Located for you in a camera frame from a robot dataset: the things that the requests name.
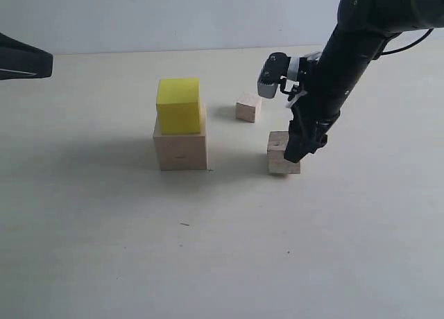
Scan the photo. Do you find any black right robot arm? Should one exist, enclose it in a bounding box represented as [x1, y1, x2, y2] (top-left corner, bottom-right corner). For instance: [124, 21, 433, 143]
[284, 0, 443, 163]

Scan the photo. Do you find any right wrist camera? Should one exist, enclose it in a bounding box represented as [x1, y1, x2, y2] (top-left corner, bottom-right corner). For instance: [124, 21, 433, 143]
[257, 51, 322, 99]

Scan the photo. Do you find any small pale wooden cube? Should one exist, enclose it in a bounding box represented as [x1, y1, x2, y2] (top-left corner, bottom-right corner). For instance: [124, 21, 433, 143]
[235, 93, 262, 123]

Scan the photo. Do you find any yellow cube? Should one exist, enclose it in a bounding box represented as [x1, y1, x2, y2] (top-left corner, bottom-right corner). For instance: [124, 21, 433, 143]
[156, 78, 201, 135]

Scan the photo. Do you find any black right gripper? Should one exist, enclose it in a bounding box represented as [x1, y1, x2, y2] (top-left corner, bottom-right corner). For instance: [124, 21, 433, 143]
[284, 87, 350, 163]

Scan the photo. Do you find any large pale wooden cube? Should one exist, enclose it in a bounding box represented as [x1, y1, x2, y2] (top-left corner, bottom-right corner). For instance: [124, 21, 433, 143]
[153, 105, 208, 171]

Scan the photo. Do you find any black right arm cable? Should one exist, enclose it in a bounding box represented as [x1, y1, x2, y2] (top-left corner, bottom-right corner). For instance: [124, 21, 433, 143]
[377, 27, 436, 56]

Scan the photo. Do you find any medium plywood cube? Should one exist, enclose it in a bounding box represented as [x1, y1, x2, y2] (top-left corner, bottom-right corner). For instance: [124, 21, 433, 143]
[267, 131, 301, 175]

